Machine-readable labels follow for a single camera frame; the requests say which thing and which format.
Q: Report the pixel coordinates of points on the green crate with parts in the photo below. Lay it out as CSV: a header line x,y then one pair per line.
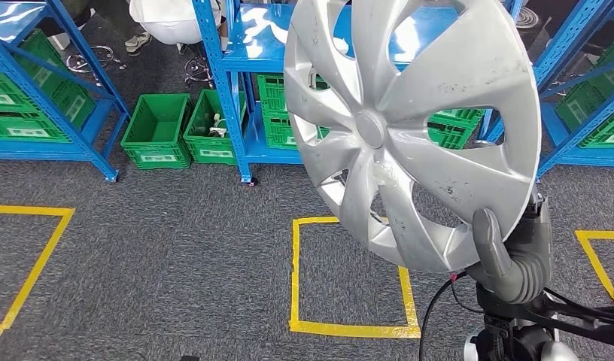
x,y
212,152

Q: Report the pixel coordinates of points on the person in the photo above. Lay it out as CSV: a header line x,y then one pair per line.
x,y
167,20
80,17

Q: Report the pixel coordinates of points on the small white plastic parts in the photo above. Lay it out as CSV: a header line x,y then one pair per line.
x,y
218,127

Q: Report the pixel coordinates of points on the yellow floor tape square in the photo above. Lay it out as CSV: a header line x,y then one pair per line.
x,y
347,330
33,210
601,234

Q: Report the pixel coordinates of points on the blue metal shelf rack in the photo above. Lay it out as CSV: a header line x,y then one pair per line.
x,y
259,50
38,149
596,158

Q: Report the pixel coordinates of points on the empty green plastic crate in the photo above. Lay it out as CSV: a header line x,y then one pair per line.
x,y
157,124

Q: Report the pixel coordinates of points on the chrome stool base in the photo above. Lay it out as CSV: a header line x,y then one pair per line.
x,y
100,52
197,72

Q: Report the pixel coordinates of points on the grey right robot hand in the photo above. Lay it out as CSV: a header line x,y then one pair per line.
x,y
531,279

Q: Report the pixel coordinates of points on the black round stool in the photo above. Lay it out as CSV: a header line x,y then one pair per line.
x,y
527,17

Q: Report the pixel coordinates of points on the silver plastic wheel hubcap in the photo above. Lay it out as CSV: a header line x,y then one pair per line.
x,y
436,74

